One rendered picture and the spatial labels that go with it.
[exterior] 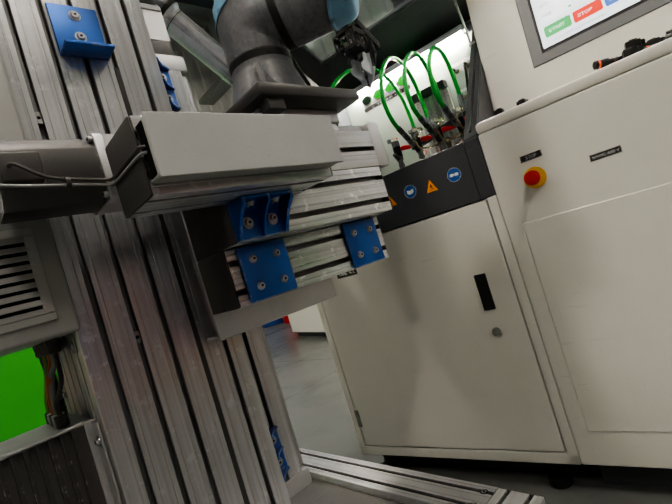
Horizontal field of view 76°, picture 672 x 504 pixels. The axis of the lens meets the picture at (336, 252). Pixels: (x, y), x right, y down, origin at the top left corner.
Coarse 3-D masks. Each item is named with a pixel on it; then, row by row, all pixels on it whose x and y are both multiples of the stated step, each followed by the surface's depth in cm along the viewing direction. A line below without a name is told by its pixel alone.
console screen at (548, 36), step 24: (528, 0) 125; (552, 0) 120; (576, 0) 116; (600, 0) 113; (624, 0) 109; (648, 0) 106; (528, 24) 124; (552, 24) 120; (576, 24) 116; (600, 24) 112; (624, 24) 109; (528, 48) 124; (552, 48) 120
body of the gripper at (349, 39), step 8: (352, 24) 120; (336, 32) 118; (344, 32) 117; (352, 32) 117; (360, 32) 118; (336, 40) 120; (344, 40) 119; (352, 40) 116; (360, 40) 118; (368, 40) 121; (336, 48) 119; (344, 48) 119; (352, 48) 117; (360, 48) 118; (344, 56) 120; (352, 56) 122; (360, 56) 124
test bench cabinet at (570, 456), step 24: (432, 216) 123; (504, 240) 111; (528, 312) 110; (336, 360) 151; (552, 384) 110; (360, 432) 150; (384, 456) 155; (408, 456) 148; (432, 456) 134; (456, 456) 130; (480, 456) 125; (504, 456) 121; (528, 456) 117; (552, 456) 113; (576, 456) 109; (552, 480) 115
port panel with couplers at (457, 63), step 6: (468, 48) 159; (456, 54) 162; (462, 54) 161; (468, 54) 160; (450, 60) 164; (456, 60) 162; (462, 60) 161; (468, 60) 160; (456, 66) 163; (462, 66) 161; (468, 66) 159; (456, 72) 162; (462, 72) 162; (468, 72) 161; (462, 78) 162; (462, 84) 163; (462, 90) 163
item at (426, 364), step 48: (384, 240) 132; (432, 240) 123; (480, 240) 114; (336, 288) 146; (384, 288) 135; (432, 288) 125; (480, 288) 116; (336, 336) 149; (384, 336) 138; (432, 336) 128; (480, 336) 119; (528, 336) 111; (384, 384) 141; (432, 384) 130; (480, 384) 121; (528, 384) 113; (384, 432) 144; (432, 432) 133; (480, 432) 124; (528, 432) 115
